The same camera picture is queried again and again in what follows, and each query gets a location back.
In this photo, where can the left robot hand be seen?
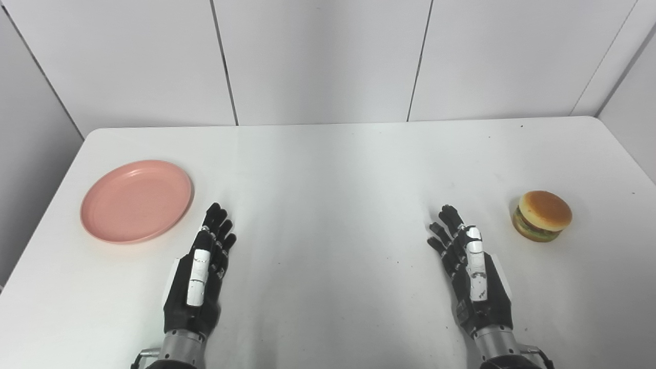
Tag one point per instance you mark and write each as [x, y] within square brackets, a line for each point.
[200, 287]

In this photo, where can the pink round plate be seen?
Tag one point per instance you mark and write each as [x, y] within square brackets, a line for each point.
[136, 201]

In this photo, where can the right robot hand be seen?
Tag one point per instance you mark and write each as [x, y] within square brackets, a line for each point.
[476, 287]

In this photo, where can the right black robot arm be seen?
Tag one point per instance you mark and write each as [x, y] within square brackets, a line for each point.
[505, 351]

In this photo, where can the toy hamburger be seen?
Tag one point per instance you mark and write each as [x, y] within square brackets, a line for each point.
[542, 216]

